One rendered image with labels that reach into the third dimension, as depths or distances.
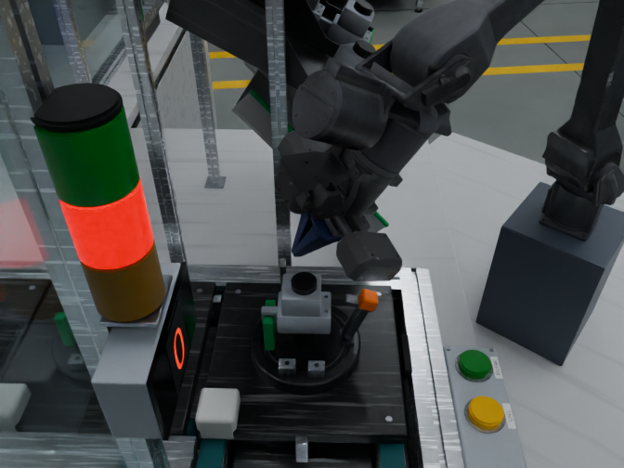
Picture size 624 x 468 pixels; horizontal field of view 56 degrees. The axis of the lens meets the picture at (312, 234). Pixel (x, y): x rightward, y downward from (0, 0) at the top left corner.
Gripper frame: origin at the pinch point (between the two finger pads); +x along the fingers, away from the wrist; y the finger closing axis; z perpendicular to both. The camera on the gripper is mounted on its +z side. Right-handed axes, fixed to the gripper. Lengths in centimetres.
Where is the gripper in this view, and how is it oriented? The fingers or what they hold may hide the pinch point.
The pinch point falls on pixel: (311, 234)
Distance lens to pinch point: 62.8
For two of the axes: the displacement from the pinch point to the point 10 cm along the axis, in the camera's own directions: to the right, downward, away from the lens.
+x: -5.3, 6.5, 5.5
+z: -7.5, -0.5, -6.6
